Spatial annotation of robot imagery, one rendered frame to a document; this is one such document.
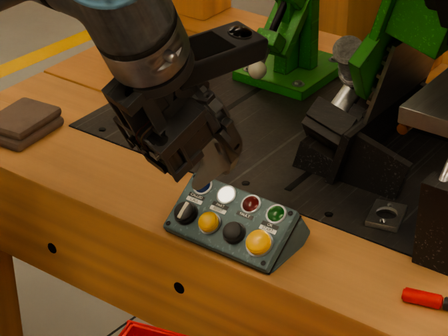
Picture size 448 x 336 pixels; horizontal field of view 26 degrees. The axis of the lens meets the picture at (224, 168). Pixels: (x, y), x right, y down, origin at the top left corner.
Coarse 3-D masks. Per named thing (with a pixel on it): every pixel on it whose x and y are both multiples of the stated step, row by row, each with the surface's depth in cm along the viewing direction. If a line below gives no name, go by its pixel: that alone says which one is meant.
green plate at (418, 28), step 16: (384, 0) 111; (400, 0) 111; (416, 0) 110; (384, 16) 112; (400, 16) 112; (416, 16) 111; (432, 16) 110; (384, 32) 114; (400, 32) 113; (416, 32) 112; (432, 32) 110; (384, 48) 118; (416, 48) 112; (432, 48) 111
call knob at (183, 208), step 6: (180, 204) 115; (186, 204) 114; (192, 204) 115; (174, 210) 115; (180, 210) 114; (186, 210) 114; (192, 210) 114; (180, 216) 114; (186, 216) 114; (192, 216) 114; (180, 222) 114; (186, 222) 114
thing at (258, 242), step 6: (252, 234) 109; (258, 234) 109; (264, 234) 109; (246, 240) 109; (252, 240) 109; (258, 240) 109; (264, 240) 109; (270, 240) 109; (246, 246) 109; (252, 246) 109; (258, 246) 108; (264, 246) 108; (252, 252) 109; (258, 252) 108; (264, 252) 109
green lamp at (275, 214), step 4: (272, 208) 111; (276, 208) 111; (280, 208) 111; (268, 212) 111; (272, 212) 111; (276, 212) 111; (280, 212) 110; (268, 216) 111; (272, 216) 111; (276, 216) 110; (280, 216) 110; (272, 220) 110; (276, 220) 110
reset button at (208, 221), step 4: (208, 212) 113; (212, 212) 113; (200, 216) 113; (204, 216) 113; (208, 216) 112; (212, 216) 112; (216, 216) 113; (200, 220) 113; (204, 220) 112; (208, 220) 112; (212, 220) 112; (216, 220) 112; (200, 224) 112; (204, 224) 112; (208, 224) 112; (212, 224) 112; (216, 224) 112; (204, 228) 112; (208, 228) 112; (212, 228) 112
